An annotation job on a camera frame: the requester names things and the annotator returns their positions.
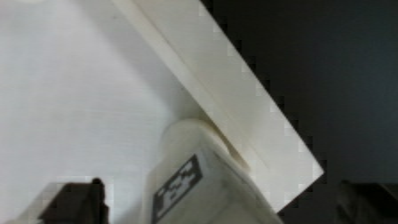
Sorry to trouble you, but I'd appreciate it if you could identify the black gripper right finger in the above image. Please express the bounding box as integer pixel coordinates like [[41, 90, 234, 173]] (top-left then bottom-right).
[[334, 180, 398, 224]]

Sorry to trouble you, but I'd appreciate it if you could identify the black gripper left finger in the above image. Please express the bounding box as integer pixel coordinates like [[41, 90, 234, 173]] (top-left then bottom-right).
[[39, 178, 108, 224]]

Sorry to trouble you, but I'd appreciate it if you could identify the white table leg with tag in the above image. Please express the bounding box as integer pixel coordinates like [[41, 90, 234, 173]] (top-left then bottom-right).
[[140, 119, 282, 224]]

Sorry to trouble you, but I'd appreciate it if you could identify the white square tabletop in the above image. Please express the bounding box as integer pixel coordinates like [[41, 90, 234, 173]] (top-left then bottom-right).
[[0, 0, 321, 224]]

